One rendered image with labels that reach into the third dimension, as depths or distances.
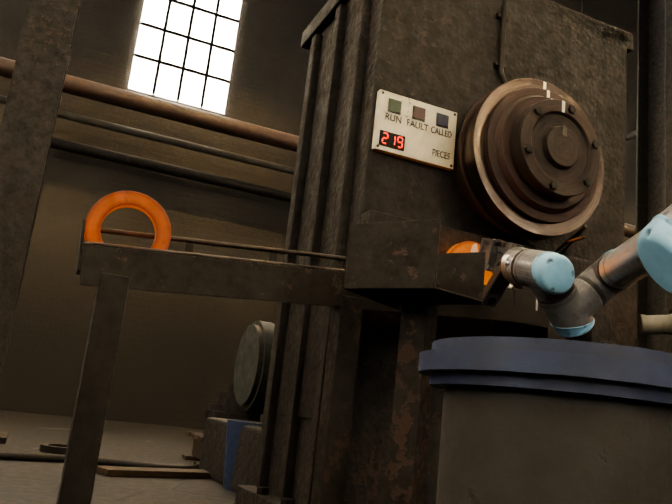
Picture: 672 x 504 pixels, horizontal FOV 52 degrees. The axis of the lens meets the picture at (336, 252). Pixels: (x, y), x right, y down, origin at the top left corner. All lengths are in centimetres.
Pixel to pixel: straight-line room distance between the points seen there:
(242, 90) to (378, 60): 656
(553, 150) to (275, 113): 682
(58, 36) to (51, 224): 358
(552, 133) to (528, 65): 44
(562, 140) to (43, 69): 315
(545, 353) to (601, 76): 196
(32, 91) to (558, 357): 390
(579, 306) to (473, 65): 91
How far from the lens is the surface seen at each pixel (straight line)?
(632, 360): 72
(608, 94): 259
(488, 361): 72
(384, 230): 140
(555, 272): 161
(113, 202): 159
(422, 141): 203
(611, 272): 165
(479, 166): 195
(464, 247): 189
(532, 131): 198
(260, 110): 857
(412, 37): 217
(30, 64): 441
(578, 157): 205
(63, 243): 773
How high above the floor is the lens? 34
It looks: 13 degrees up
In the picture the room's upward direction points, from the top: 6 degrees clockwise
